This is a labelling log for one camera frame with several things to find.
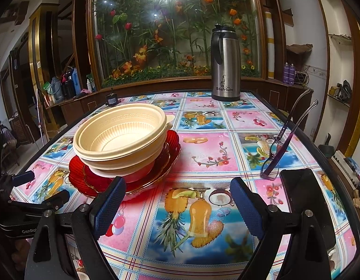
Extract flower display glass panel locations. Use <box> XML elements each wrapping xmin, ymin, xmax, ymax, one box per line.
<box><xmin>91</xmin><ymin>0</ymin><xmax>263</xmax><ymax>89</ymax></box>

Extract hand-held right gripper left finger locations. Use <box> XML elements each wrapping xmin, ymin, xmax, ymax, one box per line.
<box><xmin>24</xmin><ymin>176</ymin><xmax>126</xmax><ymax>280</ymax></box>

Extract beige plastic bowl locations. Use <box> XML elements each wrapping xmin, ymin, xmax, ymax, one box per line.
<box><xmin>73</xmin><ymin>103</ymin><xmax>176</xmax><ymax>155</ymax></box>
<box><xmin>73</xmin><ymin>122</ymin><xmax>173</xmax><ymax>170</ymax></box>

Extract white power strip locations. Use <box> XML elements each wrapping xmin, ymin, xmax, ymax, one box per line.
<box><xmin>332</xmin><ymin>150</ymin><xmax>358</xmax><ymax>188</ymax></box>

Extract blue plastic jug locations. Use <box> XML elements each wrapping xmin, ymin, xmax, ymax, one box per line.
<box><xmin>49</xmin><ymin>77</ymin><xmax>62</xmax><ymax>102</ymax></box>

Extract stainless steel thermos flask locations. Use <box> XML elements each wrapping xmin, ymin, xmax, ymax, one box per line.
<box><xmin>211</xmin><ymin>23</ymin><xmax>242</xmax><ymax>102</ymax></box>

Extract black smartphone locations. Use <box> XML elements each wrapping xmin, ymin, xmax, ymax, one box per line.
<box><xmin>280</xmin><ymin>168</ymin><xmax>336</xmax><ymax>251</ymax></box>

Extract printed tablecloth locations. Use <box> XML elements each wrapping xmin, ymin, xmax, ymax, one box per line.
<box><xmin>11</xmin><ymin>92</ymin><xmax>358</xmax><ymax>280</ymax></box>

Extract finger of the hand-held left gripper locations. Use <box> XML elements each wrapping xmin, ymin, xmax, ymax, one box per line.
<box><xmin>37</xmin><ymin>189</ymin><xmax>71</xmax><ymax>211</ymax></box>
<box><xmin>6</xmin><ymin>170</ymin><xmax>35</xmax><ymax>187</ymax></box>

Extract red gold-rimmed plate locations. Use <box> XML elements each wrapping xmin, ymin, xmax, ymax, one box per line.
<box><xmin>81</xmin><ymin>130</ymin><xmax>182</xmax><ymax>202</ymax></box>

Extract white foam bowl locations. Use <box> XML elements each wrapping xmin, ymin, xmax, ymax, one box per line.
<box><xmin>88</xmin><ymin>157</ymin><xmax>157</xmax><ymax>183</ymax></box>

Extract purple eyeglasses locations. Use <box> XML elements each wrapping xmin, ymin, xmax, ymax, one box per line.
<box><xmin>260</xmin><ymin>89</ymin><xmax>319</xmax><ymax>180</ymax></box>

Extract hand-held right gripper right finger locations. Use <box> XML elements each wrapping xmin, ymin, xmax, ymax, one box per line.
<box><xmin>229</xmin><ymin>177</ymin><xmax>332</xmax><ymax>280</ymax></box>

